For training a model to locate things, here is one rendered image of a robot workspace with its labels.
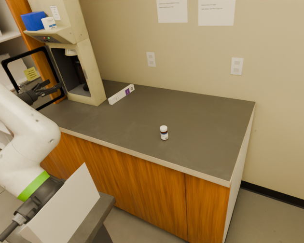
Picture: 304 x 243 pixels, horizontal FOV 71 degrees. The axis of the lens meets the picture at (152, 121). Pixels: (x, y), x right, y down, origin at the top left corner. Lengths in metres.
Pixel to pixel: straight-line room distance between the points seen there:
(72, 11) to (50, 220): 1.13
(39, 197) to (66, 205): 0.10
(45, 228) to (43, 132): 0.32
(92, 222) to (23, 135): 0.43
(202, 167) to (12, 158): 0.78
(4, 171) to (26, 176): 0.07
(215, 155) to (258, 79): 0.62
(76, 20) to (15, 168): 0.96
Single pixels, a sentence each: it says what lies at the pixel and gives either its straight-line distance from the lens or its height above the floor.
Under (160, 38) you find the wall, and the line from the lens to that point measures 1.62.
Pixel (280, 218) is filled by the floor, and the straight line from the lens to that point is 2.13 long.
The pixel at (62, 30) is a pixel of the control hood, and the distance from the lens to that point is 1.43.
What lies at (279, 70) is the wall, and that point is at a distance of 1.49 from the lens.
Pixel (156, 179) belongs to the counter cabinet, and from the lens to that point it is 1.32.
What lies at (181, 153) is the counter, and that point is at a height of 0.94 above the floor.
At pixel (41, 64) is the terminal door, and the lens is 1.73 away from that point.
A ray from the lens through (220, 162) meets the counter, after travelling 1.10.
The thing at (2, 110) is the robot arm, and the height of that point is 1.41.
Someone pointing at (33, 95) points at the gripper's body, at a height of 1.21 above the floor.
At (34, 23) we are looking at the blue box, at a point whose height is 1.55.
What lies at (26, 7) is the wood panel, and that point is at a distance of 1.77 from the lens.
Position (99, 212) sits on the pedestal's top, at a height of 0.94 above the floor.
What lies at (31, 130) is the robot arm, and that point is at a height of 1.33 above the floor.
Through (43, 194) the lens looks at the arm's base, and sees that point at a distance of 0.89.
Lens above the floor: 1.74
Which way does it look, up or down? 36 degrees down
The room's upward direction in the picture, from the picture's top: 9 degrees counter-clockwise
